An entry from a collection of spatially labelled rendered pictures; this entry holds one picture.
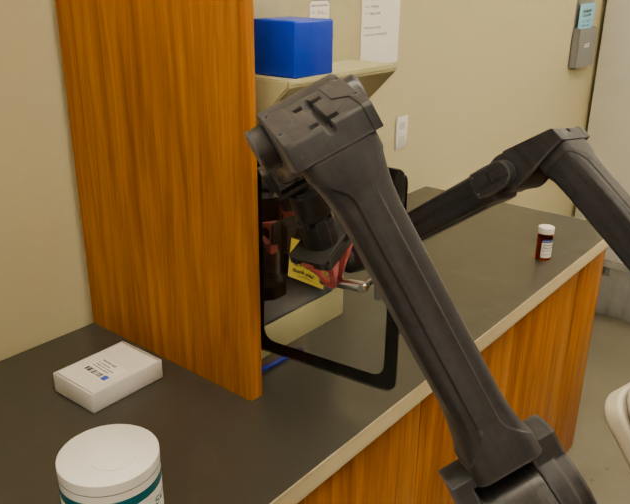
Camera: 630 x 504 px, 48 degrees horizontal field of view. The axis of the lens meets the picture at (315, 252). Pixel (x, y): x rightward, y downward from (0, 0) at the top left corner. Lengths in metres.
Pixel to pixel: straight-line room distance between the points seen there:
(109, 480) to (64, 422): 0.41
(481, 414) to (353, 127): 0.25
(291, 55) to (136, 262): 0.53
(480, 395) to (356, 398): 0.75
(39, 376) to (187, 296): 0.34
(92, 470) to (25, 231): 0.70
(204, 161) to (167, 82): 0.15
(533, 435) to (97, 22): 1.05
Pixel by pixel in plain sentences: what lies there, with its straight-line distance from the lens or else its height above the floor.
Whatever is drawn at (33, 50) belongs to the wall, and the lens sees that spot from 1.51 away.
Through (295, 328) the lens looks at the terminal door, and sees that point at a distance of 1.31.
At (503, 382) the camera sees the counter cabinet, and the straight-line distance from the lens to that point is 1.89.
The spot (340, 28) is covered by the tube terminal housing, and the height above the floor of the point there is 1.57.
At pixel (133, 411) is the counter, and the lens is 1.33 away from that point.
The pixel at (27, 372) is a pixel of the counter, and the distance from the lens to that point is 1.51.
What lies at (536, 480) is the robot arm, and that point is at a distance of 0.65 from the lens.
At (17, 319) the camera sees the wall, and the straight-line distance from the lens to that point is 1.60.
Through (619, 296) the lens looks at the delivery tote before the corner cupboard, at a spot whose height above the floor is 0.13.
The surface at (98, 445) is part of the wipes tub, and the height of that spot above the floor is 1.09.
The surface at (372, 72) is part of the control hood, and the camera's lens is 1.35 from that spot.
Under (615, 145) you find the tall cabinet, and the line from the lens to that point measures 4.22.
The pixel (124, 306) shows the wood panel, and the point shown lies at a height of 1.02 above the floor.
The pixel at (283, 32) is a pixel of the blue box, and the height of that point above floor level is 1.58.
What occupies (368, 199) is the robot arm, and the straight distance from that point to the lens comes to 0.55.
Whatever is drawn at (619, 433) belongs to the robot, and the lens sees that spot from 0.72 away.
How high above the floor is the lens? 1.67
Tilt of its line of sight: 22 degrees down
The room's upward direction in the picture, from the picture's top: straight up
